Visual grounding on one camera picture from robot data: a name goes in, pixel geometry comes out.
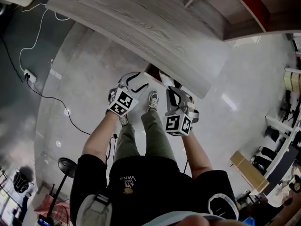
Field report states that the person's left green trouser leg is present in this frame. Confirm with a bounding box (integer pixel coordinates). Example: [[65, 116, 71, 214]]
[[112, 123, 141, 164]]

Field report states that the black power cable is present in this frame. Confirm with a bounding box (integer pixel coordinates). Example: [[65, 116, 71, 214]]
[[25, 78, 91, 136]]

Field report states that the person's left forearm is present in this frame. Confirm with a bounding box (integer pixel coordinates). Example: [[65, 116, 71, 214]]
[[81, 109, 119, 165]]

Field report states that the person's right forearm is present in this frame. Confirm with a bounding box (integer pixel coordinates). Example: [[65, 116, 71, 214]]
[[181, 128, 214, 180]]

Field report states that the person's right grey shoe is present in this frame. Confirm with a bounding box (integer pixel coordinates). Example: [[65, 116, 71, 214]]
[[146, 91, 159, 113]]

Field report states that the person's grey shoe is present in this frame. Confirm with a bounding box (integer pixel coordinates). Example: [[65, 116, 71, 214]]
[[146, 91, 159, 113], [119, 113, 129, 128]]

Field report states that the black backpack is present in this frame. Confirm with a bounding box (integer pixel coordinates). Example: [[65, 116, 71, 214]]
[[12, 165, 36, 194]]

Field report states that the white power strip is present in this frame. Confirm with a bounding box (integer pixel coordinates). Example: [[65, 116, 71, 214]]
[[23, 69, 38, 82]]

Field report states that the black office chair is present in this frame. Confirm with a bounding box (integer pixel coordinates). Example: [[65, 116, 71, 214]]
[[253, 146, 278, 172]]

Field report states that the small black pendant with cable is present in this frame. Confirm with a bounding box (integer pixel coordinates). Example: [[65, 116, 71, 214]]
[[105, 133, 119, 167]]

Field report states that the person's green trouser leg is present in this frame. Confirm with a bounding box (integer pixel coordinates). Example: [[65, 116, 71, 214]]
[[141, 109, 177, 162], [112, 123, 141, 164]]

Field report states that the white paper item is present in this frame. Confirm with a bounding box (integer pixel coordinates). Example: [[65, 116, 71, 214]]
[[159, 70, 175, 87]]

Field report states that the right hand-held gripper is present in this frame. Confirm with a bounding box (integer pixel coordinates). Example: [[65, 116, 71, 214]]
[[162, 86, 201, 137]]

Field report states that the white cable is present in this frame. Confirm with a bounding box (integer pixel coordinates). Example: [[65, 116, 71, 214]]
[[19, 2, 71, 73]]

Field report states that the grey wooden desk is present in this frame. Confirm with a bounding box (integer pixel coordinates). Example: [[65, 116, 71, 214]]
[[45, 0, 212, 100]]

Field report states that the red wire basket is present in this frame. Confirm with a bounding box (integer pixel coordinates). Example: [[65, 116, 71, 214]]
[[34, 194, 71, 226]]

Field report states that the person's left grey shoe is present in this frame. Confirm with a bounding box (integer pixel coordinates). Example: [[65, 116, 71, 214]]
[[119, 113, 129, 128]]

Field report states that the grey shoulder strap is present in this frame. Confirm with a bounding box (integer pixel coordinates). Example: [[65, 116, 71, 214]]
[[76, 191, 112, 226], [207, 193, 239, 221]]

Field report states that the pale cardboard box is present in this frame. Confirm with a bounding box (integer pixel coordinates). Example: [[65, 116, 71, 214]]
[[283, 71, 301, 93]]

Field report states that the person's black shirt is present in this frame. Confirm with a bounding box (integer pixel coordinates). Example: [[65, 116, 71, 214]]
[[70, 154, 238, 226]]

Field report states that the person's right green trouser leg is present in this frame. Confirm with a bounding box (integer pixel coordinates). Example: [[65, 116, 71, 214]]
[[141, 109, 177, 162]]

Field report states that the white curved office desk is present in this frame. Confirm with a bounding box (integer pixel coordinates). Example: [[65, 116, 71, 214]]
[[265, 113, 301, 195]]

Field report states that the wooden desk drawer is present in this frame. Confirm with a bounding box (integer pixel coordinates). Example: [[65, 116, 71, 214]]
[[143, 64, 196, 105]]

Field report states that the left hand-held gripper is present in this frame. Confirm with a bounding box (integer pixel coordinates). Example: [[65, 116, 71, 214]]
[[107, 71, 150, 117]]

